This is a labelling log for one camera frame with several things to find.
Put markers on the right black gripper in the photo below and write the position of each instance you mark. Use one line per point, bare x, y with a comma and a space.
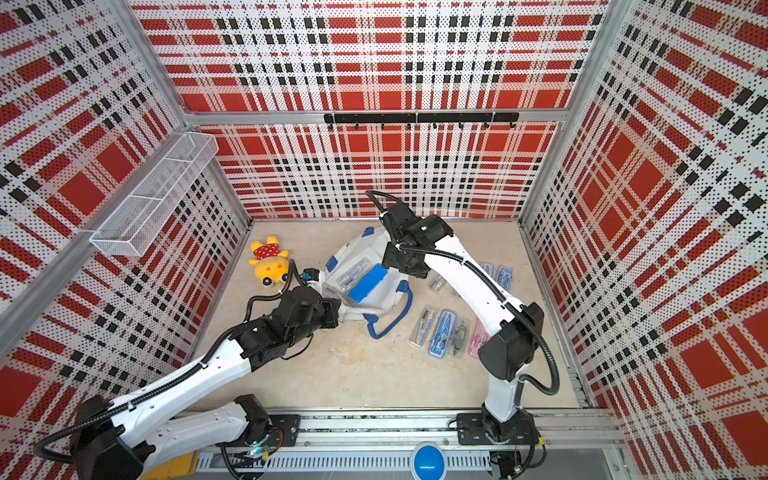
391, 260

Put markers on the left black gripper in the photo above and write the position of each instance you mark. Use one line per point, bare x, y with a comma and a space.
331, 307

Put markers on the clear compass case grey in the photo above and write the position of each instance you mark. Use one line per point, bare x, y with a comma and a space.
437, 283

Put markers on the white canvas cartoon bag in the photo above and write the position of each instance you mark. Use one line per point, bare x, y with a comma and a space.
388, 304

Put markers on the clear compass case small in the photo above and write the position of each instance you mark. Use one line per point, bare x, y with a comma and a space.
422, 327

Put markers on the clear case green refill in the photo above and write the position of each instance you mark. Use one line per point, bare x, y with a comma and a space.
458, 337

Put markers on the pink compass set case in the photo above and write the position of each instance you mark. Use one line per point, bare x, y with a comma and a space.
479, 338

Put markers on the blue plastic pencil case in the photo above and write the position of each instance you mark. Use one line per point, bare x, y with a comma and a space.
367, 284

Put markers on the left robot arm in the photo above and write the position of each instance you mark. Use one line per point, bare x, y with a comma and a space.
130, 435

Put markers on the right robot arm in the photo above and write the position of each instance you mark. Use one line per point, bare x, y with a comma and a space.
516, 354

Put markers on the yellow red plush toy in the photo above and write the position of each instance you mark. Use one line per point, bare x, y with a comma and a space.
270, 262

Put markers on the yellow box at base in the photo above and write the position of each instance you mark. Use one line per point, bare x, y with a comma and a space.
179, 467

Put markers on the blue round button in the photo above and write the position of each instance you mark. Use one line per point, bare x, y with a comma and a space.
428, 462

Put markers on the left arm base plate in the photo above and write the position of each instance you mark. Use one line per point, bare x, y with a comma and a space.
278, 431

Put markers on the black hook rail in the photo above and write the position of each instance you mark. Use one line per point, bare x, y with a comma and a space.
483, 118

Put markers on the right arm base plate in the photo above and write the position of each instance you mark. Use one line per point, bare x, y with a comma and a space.
480, 429

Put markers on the white wire mesh basket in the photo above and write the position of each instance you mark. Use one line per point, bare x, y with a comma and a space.
134, 225

